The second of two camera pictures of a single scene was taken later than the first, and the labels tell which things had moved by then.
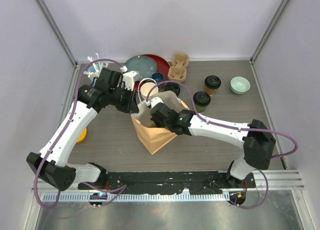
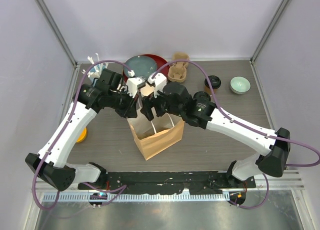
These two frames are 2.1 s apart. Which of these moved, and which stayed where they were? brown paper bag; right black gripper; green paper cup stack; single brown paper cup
Moved: right black gripper; brown paper bag
Stayed: green paper cup stack; single brown paper cup
